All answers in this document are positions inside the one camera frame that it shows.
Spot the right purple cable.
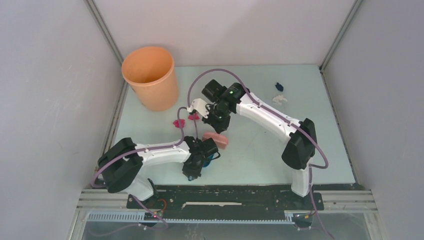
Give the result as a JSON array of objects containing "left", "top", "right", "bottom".
[{"left": 186, "top": 68, "right": 335, "bottom": 240}]

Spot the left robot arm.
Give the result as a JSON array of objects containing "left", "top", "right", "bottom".
[{"left": 97, "top": 136, "right": 221, "bottom": 208}]

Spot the magenta paper scrap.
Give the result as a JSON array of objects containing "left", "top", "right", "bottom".
[
  {"left": 188, "top": 113, "right": 200, "bottom": 121},
  {"left": 172, "top": 119, "right": 185, "bottom": 129}
]

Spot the purple cable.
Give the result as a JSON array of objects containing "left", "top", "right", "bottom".
[
  {"left": 90, "top": 106, "right": 200, "bottom": 231},
  {"left": 186, "top": 68, "right": 335, "bottom": 240}
]

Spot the dark blue paper scrap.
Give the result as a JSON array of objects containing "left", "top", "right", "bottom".
[{"left": 274, "top": 82, "right": 284, "bottom": 92}]

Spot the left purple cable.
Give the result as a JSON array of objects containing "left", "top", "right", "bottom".
[{"left": 90, "top": 106, "right": 200, "bottom": 231}]

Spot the orange plastic bucket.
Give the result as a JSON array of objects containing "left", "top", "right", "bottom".
[{"left": 121, "top": 46, "right": 179, "bottom": 112}]

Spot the blue plastic dustpan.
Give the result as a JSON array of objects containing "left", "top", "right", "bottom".
[{"left": 187, "top": 154, "right": 216, "bottom": 182}]

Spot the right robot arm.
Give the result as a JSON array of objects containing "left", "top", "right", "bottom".
[{"left": 190, "top": 79, "right": 317, "bottom": 209}]

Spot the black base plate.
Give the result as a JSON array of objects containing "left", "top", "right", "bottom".
[{"left": 143, "top": 183, "right": 364, "bottom": 221}]

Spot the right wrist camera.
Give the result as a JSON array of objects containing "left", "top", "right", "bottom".
[{"left": 187, "top": 98, "right": 209, "bottom": 119}]

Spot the aluminium frame rail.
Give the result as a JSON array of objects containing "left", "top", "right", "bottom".
[{"left": 76, "top": 189, "right": 377, "bottom": 224}]

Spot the pink hand brush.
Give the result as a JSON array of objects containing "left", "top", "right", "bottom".
[{"left": 202, "top": 132, "right": 229, "bottom": 150}]

